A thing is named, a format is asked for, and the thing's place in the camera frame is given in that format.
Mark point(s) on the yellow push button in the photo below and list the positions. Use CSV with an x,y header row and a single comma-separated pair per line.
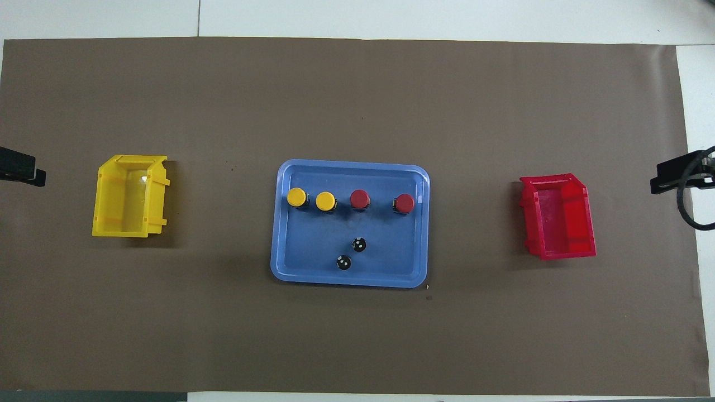
x,y
325,201
296,197

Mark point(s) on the red plastic bin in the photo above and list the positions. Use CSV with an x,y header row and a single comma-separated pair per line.
x,y
558,223

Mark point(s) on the yellow plastic bin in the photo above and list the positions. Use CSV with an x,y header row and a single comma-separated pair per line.
x,y
120,201

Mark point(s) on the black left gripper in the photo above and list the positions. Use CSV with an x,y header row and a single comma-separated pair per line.
x,y
17,164

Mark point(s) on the red push button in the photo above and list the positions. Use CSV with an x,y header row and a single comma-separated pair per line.
x,y
360,199
404,203

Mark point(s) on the black cylindrical capacitor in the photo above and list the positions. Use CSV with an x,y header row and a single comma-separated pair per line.
x,y
359,244
343,263

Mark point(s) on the brown table mat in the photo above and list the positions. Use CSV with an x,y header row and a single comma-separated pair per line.
x,y
357,100

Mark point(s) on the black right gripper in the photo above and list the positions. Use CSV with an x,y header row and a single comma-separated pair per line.
x,y
670,176

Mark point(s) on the blue plastic tray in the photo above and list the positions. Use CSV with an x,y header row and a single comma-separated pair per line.
x,y
313,245

